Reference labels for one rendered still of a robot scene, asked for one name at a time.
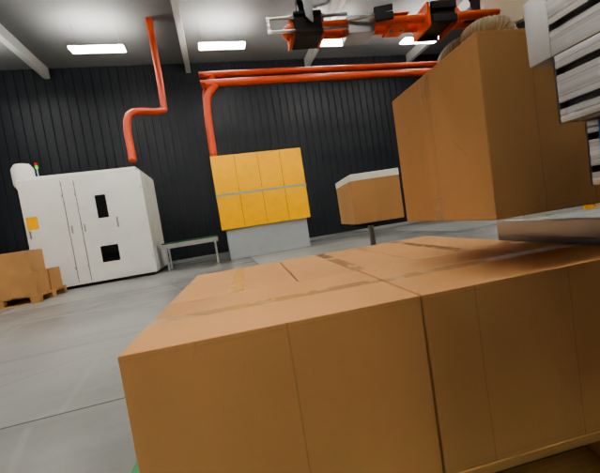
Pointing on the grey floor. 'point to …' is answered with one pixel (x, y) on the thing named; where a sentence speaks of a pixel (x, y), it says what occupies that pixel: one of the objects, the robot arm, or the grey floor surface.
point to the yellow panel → (262, 201)
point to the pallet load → (19, 280)
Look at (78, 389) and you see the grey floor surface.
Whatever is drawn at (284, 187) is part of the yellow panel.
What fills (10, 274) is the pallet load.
